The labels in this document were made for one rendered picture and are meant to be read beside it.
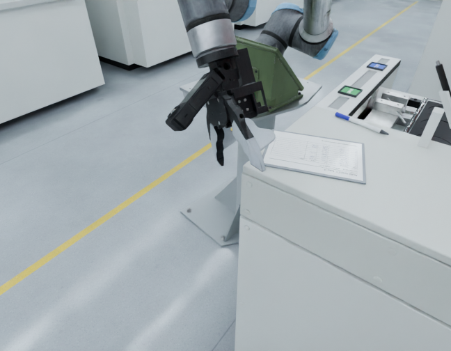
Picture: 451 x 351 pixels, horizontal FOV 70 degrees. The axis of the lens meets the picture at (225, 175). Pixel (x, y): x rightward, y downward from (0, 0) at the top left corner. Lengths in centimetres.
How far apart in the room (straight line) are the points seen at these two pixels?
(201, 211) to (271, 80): 101
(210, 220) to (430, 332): 134
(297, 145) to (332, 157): 8
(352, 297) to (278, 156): 33
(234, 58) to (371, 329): 61
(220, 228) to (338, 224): 124
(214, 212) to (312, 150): 124
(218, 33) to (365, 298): 56
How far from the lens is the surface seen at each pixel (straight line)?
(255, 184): 67
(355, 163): 71
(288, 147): 72
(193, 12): 55
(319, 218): 63
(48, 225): 211
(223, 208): 192
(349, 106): 96
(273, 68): 112
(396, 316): 74
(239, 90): 54
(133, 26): 382
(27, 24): 312
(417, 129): 106
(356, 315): 79
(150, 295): 162
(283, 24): 131
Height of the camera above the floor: 136
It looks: 39 degrees down
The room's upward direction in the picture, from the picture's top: straight up
